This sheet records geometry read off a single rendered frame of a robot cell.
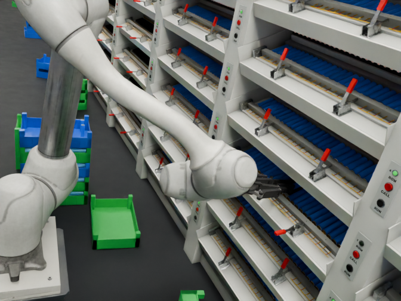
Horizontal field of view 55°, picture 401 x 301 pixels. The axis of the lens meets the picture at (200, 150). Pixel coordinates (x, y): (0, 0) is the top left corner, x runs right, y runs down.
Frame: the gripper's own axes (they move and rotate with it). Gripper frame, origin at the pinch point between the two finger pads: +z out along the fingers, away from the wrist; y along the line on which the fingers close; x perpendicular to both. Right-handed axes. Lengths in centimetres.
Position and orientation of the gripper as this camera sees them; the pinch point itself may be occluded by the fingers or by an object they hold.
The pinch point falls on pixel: (282, 186)
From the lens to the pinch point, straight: 123.7
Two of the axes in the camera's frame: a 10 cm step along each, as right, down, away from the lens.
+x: -3.1, 8.7, 3.8
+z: 8.6, 0.9, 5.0
